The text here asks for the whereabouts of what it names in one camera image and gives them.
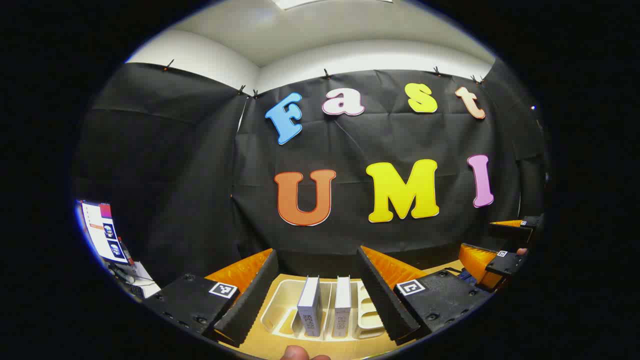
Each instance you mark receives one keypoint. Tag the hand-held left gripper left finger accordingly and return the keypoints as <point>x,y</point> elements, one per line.
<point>255,295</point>

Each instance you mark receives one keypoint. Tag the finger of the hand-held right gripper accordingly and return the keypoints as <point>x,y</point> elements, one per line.
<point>505,265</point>
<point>520,232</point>

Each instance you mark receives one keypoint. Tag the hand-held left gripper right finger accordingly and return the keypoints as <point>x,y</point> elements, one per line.
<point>382,295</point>

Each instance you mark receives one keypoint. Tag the white plastic bookshelf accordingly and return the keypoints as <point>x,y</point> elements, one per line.
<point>285,300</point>

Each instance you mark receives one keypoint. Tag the blue schoolbag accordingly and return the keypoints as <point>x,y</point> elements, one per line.
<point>468,277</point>

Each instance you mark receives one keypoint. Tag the white side table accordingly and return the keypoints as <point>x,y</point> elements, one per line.
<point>142,277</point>

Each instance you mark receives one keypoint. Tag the small black device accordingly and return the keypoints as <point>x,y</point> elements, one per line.
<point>136,290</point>

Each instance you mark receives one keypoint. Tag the red bottle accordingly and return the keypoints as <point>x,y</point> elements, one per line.
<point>126,251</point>

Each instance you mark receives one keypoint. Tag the computer monitor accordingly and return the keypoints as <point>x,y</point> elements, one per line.
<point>102,232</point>

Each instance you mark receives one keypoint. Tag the ceiling light panel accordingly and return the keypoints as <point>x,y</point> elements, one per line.
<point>300,3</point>

